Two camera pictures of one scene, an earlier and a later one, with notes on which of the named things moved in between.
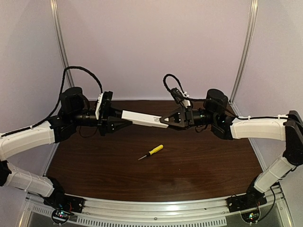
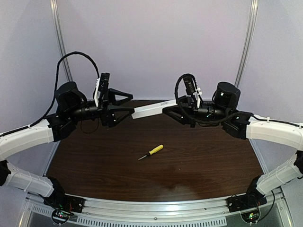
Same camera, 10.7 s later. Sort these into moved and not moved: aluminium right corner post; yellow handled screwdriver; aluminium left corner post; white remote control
Moved: white remote control
Not moved: aluminium left corner post; aluminium right corner post; yellow handled screwdriver
